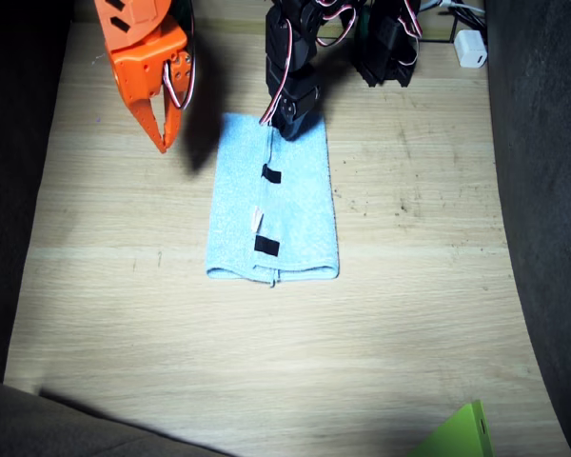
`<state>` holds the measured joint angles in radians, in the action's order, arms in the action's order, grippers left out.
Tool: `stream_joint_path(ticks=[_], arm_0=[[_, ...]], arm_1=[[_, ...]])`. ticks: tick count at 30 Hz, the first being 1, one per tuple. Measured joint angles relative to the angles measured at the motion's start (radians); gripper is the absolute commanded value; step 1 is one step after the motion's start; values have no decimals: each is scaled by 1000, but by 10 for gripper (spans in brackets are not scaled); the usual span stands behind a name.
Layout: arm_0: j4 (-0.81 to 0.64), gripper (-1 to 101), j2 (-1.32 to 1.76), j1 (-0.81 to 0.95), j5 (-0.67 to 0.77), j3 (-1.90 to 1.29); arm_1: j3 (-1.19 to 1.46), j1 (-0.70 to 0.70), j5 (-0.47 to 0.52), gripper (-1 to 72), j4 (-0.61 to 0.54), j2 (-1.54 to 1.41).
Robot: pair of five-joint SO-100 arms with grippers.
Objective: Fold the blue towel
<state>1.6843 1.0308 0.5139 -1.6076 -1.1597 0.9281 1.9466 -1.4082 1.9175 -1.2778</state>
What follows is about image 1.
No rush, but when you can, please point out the curved grey foam sheet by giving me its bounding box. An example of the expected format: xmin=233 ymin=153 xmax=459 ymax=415
xmin=485 ymin=0 xmax=571 ymax=457

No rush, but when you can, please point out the white usb charger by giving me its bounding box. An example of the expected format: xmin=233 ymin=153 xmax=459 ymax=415
xmin=453 ymin=29 xmax=489 ymax=70

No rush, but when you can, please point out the black arm base block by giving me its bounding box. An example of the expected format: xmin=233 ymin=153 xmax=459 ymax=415
xmin=354 ymin=28 xmax=420 ymax=90

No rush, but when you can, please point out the black cable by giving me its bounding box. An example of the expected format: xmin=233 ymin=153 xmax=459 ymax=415
xmin=437 ymin=0 xmax=487 ymax=45

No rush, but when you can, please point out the dark foam panel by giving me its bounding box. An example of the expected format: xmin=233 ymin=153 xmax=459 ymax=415
xmin=0 ymin=0 xmax=73 ymax=383
xmin=0 ymin=374 xmax=232 ymax=457

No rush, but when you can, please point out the light blue towel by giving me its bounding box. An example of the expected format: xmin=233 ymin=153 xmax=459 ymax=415
xmin=205 ymin=112 xmax=340 ymax=288

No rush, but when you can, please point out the black arm servo wire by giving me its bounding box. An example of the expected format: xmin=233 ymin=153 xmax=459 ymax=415
xmin=258 ymin=21 xmax=297 ymax=128

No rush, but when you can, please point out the orange arm servo wire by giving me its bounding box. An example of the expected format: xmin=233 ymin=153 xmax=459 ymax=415
xmin=162 ymin=18 xmax=197 ymax=111

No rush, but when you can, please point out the green plastic bracket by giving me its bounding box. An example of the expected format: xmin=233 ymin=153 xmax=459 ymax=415
xmin=408 ymin=399 xmax=497 ymax=457

